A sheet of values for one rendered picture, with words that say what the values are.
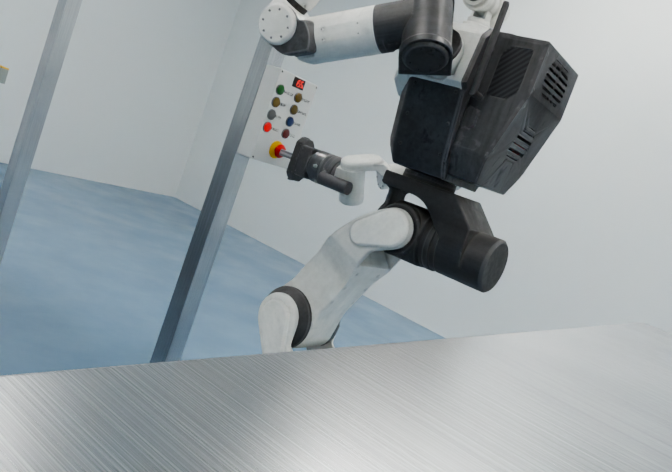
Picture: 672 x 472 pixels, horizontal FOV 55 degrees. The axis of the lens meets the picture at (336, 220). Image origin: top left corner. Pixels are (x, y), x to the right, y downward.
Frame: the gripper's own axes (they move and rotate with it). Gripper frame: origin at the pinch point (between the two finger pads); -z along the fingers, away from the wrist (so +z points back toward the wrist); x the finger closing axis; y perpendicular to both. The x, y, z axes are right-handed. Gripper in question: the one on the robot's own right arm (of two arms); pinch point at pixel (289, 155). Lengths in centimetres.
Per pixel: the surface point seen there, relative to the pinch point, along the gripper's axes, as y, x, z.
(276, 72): 8.4, 20.2, -6.9
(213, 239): 5.8, -30.3, -11.8
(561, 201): -267, 23, -9
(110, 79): -174, -1, -359
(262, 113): 8.4, 8.4, -6.9
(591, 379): 100, -2, 113
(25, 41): -101, 5, -361
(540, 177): -268, 34, -28
